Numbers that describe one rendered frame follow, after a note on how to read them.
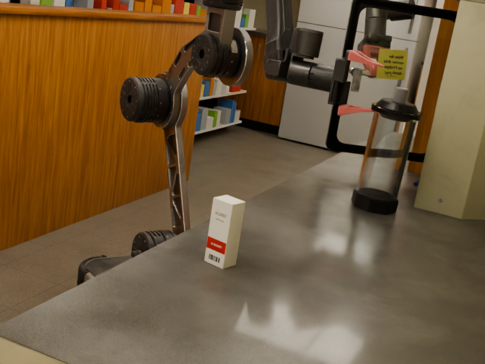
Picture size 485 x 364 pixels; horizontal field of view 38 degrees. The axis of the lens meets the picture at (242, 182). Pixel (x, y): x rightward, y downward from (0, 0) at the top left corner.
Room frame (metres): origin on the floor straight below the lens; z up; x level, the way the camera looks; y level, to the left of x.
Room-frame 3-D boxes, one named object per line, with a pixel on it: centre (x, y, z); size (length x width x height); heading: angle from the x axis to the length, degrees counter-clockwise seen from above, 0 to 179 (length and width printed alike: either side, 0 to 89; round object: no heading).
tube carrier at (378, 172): (1.54, -0.30, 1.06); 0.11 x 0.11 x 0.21
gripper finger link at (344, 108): (1.57, -0.22, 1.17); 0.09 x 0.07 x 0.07; 68
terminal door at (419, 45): (1.87, -0.35, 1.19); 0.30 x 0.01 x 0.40; 97
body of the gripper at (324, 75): (1.60, -0.15, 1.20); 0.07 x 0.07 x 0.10; 68
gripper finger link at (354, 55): (1.57, -0.22, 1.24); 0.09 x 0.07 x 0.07; 68
